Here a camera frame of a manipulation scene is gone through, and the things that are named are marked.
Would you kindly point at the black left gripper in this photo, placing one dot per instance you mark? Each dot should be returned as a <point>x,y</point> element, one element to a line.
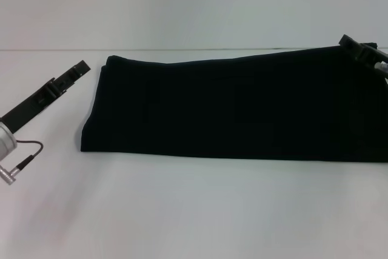
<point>33,104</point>

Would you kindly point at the black shirt with FREE print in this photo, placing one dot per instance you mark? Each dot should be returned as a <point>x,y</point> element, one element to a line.
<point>227,110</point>

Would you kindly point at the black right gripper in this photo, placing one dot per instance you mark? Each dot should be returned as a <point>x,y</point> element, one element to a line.
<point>374,55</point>

